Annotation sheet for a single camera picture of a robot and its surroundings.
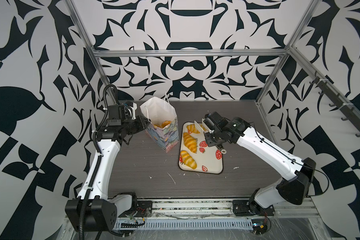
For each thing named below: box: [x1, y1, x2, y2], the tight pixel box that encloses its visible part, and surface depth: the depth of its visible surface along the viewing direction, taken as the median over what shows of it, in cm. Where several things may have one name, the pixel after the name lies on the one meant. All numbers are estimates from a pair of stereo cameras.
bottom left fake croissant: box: [180, 150, 197, 170], surface depth 89 cm
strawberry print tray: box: [178, 122, 223, 174], surface depth 94 cm
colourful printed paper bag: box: [140, 91, 180, 153], surface depth 89 cm
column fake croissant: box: [183, 132, 198, 154], surface depth 96 cm
